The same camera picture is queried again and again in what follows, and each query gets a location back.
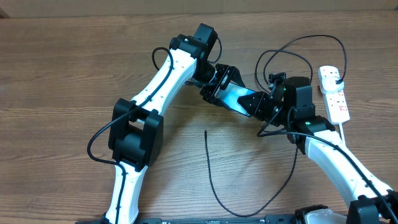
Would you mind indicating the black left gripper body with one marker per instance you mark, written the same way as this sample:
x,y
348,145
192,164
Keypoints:
x,y
222,72

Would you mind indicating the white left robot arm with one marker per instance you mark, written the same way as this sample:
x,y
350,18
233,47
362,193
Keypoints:
x,y
136,137

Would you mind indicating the blue smartphone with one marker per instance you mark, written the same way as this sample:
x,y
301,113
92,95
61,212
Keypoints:
x,y
229,97

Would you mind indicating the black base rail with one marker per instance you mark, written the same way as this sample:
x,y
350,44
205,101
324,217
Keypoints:
x,y
268,219

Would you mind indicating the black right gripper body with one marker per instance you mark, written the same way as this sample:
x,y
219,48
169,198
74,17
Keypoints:
x,y
267,110

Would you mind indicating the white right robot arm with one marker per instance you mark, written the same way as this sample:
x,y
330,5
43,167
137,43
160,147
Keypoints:
x,y
289,110

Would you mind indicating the white power strip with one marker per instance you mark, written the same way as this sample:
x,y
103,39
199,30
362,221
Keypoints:
x,y
335,103

